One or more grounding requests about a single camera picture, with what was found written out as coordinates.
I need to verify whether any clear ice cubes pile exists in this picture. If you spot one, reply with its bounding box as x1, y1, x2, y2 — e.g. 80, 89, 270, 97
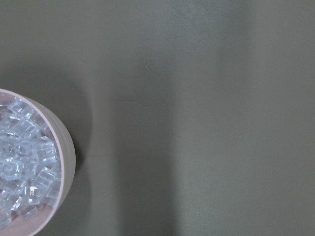
0, 97, 61, 228

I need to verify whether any pink bowl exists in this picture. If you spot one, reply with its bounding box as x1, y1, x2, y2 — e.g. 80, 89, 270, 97
0, 89, 76, 236

